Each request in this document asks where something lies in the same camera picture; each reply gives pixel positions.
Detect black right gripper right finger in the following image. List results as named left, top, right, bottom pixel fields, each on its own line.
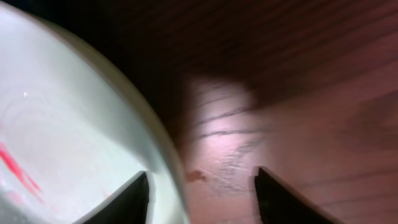
left=254, top=167, right=339, bottom=224

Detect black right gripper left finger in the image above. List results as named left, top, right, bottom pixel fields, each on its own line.
left=73, top=171, right=150, bottom=224

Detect white plate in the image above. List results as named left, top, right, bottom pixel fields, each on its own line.
left=1, top=2, right=189, bottom=224

